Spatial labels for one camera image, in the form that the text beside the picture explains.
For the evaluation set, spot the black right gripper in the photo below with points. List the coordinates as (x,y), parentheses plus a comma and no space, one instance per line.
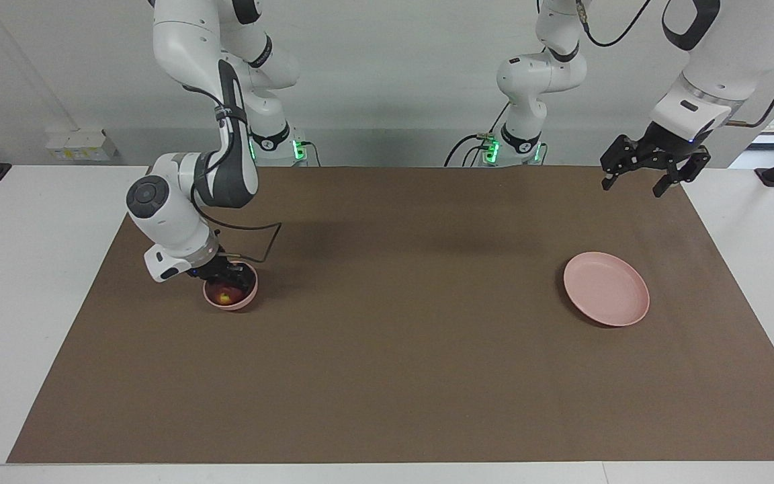
(213,270)

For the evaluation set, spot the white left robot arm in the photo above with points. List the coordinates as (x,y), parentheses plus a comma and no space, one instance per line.
(535,74)

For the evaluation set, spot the pink plate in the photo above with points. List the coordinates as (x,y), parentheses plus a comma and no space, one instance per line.
(605,289)

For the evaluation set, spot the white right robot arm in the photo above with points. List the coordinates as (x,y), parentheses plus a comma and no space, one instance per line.
(185,33)

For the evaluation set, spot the dark red apple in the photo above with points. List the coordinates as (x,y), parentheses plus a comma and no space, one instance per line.
(226,297)

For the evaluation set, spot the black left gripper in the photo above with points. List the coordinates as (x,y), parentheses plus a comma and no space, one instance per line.
(668,148)

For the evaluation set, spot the pink bowl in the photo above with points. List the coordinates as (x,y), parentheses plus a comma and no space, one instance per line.
(252,292)

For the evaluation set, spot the brown table mat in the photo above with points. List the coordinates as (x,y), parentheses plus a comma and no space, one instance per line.
(387,376)

